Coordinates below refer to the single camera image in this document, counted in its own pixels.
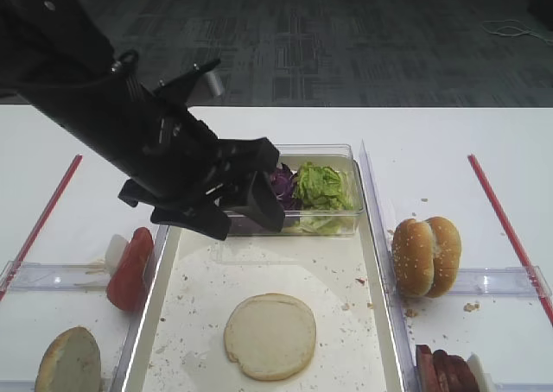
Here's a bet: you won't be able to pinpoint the sesame bun half left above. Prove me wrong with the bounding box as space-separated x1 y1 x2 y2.
391 218 434 297

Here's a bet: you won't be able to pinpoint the clear divider rail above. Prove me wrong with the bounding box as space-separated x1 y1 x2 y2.
110 225 175 391
359 144 421 391

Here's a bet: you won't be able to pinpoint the red strip right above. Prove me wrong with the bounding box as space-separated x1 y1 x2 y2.
467 154 552 323

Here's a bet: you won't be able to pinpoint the sesame bun half right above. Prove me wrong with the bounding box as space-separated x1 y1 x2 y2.
425 217 462 298

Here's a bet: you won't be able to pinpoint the white rectangular metal tray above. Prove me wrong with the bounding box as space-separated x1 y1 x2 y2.
112 154 407 392

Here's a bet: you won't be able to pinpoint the red strip left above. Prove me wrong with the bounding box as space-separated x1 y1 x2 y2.
0 155 83 300

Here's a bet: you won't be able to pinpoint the stacked brown meat patties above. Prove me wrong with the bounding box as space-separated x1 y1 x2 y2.
416 345 480 392

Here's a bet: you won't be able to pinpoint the white cable on floor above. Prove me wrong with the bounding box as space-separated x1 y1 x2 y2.
481 19 553 44

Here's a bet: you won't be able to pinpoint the clear rail upper left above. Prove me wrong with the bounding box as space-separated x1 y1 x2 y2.
1 262 111 293

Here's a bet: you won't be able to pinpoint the clear plastic salad container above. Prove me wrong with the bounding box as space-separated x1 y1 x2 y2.
270 144 364 237

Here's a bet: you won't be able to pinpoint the red tomato slice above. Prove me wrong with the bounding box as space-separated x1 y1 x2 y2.
106 227 154 313

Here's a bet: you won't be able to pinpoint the clear divider rail right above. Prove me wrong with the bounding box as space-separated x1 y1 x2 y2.
359 144 421 391

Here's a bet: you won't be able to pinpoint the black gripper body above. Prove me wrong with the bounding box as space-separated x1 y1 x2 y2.
119 60 279 214

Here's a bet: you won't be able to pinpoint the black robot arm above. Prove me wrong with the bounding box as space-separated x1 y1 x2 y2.
1 0 285 240

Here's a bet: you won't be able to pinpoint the purple shredded cabbage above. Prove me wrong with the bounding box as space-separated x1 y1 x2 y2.
270 163 302 211

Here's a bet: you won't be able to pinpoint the green lettuce leaves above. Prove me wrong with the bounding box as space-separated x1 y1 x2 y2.
295 161 353 211

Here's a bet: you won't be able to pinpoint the clear divider rail left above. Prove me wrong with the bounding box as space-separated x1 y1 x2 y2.
110 225 175 391

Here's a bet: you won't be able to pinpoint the sesame bun half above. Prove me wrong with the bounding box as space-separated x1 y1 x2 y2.
391 218 434 297
425 217 462 298

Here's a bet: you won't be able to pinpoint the clear rail upper right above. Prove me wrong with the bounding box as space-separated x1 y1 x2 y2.
448 266 552 299

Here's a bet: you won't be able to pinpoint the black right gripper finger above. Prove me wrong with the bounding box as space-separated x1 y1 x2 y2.
150 203 231 240

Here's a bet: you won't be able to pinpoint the red strip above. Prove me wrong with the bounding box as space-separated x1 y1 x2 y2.
0 155 83 300
467 154 552 323

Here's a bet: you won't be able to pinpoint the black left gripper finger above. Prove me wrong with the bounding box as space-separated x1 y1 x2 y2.
224 172 284 232

